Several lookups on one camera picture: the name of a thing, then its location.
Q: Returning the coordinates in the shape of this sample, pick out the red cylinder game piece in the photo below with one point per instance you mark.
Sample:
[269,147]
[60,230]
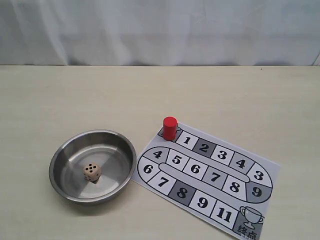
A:
[170,124]

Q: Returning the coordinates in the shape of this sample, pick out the printed paper game board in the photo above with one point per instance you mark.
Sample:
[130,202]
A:
[216,181]

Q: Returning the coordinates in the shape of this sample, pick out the wooden die black pips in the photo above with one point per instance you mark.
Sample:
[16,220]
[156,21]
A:
[92,172]

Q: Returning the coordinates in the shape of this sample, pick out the white backdrop cloth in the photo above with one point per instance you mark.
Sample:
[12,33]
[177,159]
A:
[160,32]

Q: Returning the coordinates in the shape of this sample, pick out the stainless steel round bowl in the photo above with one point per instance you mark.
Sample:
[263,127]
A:
[112,151]

